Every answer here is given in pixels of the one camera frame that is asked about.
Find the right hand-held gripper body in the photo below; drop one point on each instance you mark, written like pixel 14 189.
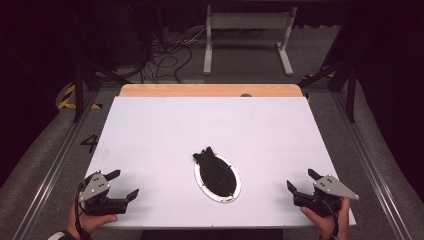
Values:
pixel 333 187

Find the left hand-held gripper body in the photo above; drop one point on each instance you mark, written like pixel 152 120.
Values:
pixel 95 188

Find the oval silver metal plate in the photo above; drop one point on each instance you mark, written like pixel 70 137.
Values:
pixel 200 182

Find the black sock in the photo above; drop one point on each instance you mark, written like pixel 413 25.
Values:
pixel 216 175

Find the person's left hand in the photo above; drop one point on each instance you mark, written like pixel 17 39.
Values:
pixel 87 222

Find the person's right hand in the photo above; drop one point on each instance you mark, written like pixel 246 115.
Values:
pixel 325 226

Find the white table board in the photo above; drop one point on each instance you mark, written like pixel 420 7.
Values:
pixel 160 133

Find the yellow black floor tape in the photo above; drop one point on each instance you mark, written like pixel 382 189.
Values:
pixel 68 100

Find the black metal stand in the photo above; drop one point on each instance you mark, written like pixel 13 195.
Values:
pixel 78 86
pixel 350 90

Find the wooden table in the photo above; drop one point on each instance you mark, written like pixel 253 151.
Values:
pixel 186 90

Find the aluminium floor rail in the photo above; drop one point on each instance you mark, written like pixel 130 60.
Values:
pixel 50 173
pixel 370 166

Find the white metal stand frame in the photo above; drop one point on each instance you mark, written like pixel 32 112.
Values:
pixel 248 20

